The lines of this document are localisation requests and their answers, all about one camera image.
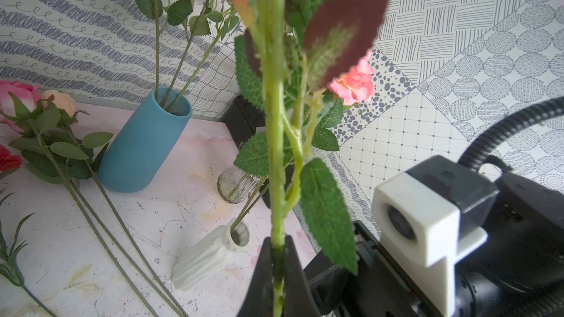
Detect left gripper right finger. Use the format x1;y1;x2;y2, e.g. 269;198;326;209
283;236;320;317

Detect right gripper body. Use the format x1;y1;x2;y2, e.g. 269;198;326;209
304;173;563;316

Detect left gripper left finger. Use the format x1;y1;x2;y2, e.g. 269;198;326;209
237;237;273;317

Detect pink rose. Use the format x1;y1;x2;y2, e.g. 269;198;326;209
230;176;269;233

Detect large pink rose stem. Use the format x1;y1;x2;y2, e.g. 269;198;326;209
328;50;375;117

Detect pink peony flower stem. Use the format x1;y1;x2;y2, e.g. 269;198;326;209
161;0;240;112

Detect large peony stem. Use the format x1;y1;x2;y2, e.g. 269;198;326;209
215;0;393;274

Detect white ribbed vase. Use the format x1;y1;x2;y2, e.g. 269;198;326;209
172;219;251;291

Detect clear glass vase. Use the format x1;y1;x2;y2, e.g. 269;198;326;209
217;165;259;204

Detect blue cylindrical vase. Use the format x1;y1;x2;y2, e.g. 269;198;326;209
97;87;192;193

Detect black toolbox yellow latch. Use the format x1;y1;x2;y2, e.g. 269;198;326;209
222;95;270;208

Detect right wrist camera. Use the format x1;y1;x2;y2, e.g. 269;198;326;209
372;156;499;316

